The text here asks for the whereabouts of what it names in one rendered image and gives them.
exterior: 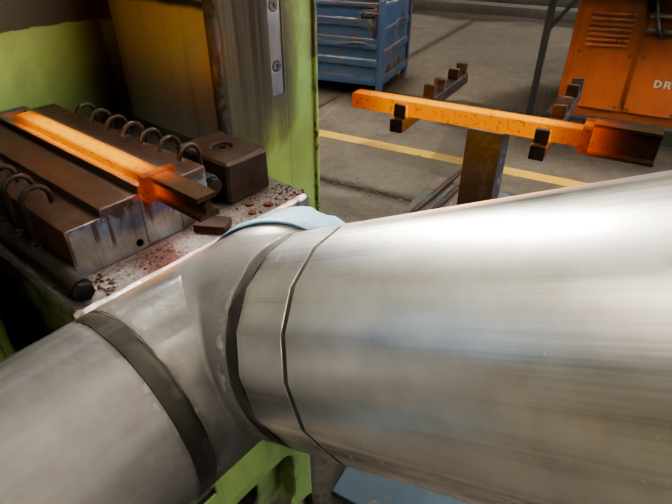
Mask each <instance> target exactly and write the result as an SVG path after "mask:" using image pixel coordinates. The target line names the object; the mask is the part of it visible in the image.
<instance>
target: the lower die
mask: <svg viewBox="0 0 672 504"><path fill-rule="evenodd" d="M20 110H26V111H31V110H32V111H34V112H36V113H38V114H41V115H43V116H45V117H47V118H50V119H52V120H54V121H56V122H58V123H61V124H63V125H65V126H67V127H70V128H72V129H74V130H76V131H78V132H81V133H83V134H85V135H87V136H90V137H92V138H94V139H96V140H98V141H101V142H103V143H105V144H107V145H110V146H112V147H114V148H116V149H118V150H121V151H123V152H125V153H127V154H129V155H132V156H134V157H136V158H138V159H141V160H143V161H145V162H147V163H149V164H152V165H154V166H156V167H161V166H163V165H166V164H171V165H173V166H175V170H176V173H177V174H179V175H182V176H184V177H186V178H188V179H190V180H193V181H195V182H197V183H199V184H202V185H204V186H206V187H207V182H206V175H205V169H204V166H203V165H201V164H198V163H196V162H193V161H191V160H189V159H186V158H184V157H182V161H177V154H174V153H172V152H169V151H167V150H165V149H162V152H157V146H155V145H152V144H150V143H148V142H145V141H143V142H144V144H139V139H138V138H136V137H133V136H131V135H128V134H126V137H122V136H121V131H119V130H116V129H114V128H112V127H110V130H105V125H104V124H102V123H100V122H97V121H95V120H94V123H90V122H89V118H88V117H85V116H83V115H80V114H79V116H80V117H79V118H77V117H75V112H73V111H71V110H68V109H66V108H64V107H61V106H59V105H56V104H54V103H53V104H49V105H45V106H41V107H37V108H33V109H31V108H29V107H26V106H21V107H17V108H13V109H9V110H4V111H0V160H1V161H2V163H5V164H9V165H11V166H13V167H14V168H15V169H16V170H17V172H18V173H23V174H26V175H28V176H30V177H31V178H32V179H33V181H34V183H35V184H42V185H45V186H46V187H48V188H49V189H50V191H51V192H52V195H53V198H54V202H53V203H51V204H50V203H49V201H48V198H47V196H46V193H45V192H44V191H42V190H39V189H35V190H34V191H30V192H29V193H27V195H26V196H25V199H24V203H25V206H26V209H27V211H28V214H29V216H30V219H31V222H32V224H33V227H34V230H35V232H36V235H37V238H39V239H41V242H42V244H43V245H44V246H45V247H46V248H47V249H49V250H50V251H51V252H53V253H54V254H55V255H57V256H58V257H60V258H61V259H62V260H64V261H65V262H66V263H68V264H69V265H71V266H72V267H73V268H75V269H76V270H77V271H79V272H80V273H82V274H83V275H84V276H88V275H90V274H92V273H94V272H96V271H98V270H100V269H102V268H104V267H106V266H108V265H110V264H112V263H114V262H116V261H119V260H121V259H123V258H125V257H127V256H129V255H131V254H133V253H135V252H137V251H139V250H141V249H143V248H145V247H147V246H149V245H151V244H153V243H155V242H157V241H159V240H161V239H163V238H165V237H168V236H170V235H172V234H174V233H176V232H178V231H180V230H182V229H184V228H186V227H188V226H190V225H192V224H194V223H195V222H196V220H195V219H193V218H191V217H189V216H187V215H185V214H183V213H181V212H179V211H177V210H175V209H173V208H171V207H169V206H167V205H165V204H163V203H161V202H159V201H157V200H155V201H153V202H150V203H147V202H145V201H143V200H142V195H141V191H140V187H139V182H138V181H136V180H134V179H132V178H130V177H128V176H126V175H124V174H122V173H120V172H118V171H116V170H113V169H111V168H109V167H107V166H105V165H103V164H101V163H99V162H97V161H95V160H93V159H91V158H89V157H87V156H85V155H83V154H81V153H79V152H77V151H75V150H73V149H71V148H69V147H67V146H65V145H63V144H61V143H59V142H57V141H55V140H53V139H51V138H48V137H46V136H44V135H42V134H40V133H38V132H36V131H34V130H32V129H30V128H28V127H26V126H24V125H22V124H20V123H18V122H16V121H14V120H12V119H10V118H8V117H6V116H4V114H8V113H12V112H16V111H20ZM10 175H12V172H11V171H10V170H8V169H3V170H2V171H0V204H1V206H2V209H3V211H4V214H6V216H8V218H9V221H11V222H12V223H13V221H12V218H11V216H10V213H9V211H8V208H7V206H6V203H5V201H4V198H3V196H2V193H1V184H2V182H3V181H4V179H5V178H6V177H8V176H10ZM28 185H29V183H28V182H27V181H26V180H24V179H20V181H19V182H18V183H16V182H15V180H13V181H11V182H10V183H9V185H8V187H7V192H8V195H9V197H10V200H11V202H12V205H13V208H14V210H15V213H16V215H17V218H18V220H19V223H20V225H21V226H22V227H24V230H25V232H26V233H28V235H29V236H30V234H29V231H28V228H27V226H26V223H25V221H24V218H23V215H22V213H21V210H20V207H19V205H18V196H19V193H20V192H21V190H22V189H23V188H25V187H26V186H28ZM13 224H14V223H13ZM139 239H142V240H143V241H144V243H143V245H142V246H140V247H138V246H137V245H136V242H137V241H138V240H139Z"/></svg>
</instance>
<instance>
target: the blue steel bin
mask: <svg viewBox="0 0 672 504"><path fill-rule="evenodd" d="M412 8H413V0H316V16H317V63H318V80H325V81H333V82H342V83H350V84H359V85H367V86H375V91H379V92H382V90H383V85H384V84H385V83H386V82H387V81H388V80H390V79H391V78H392V77H393V76H394V75H396V74H397V73H398V72H399V71H400V70H401V73H400V75H399V78H408V77H409V73H408V60H409V47H410V34H411V21H412Z"/></svg>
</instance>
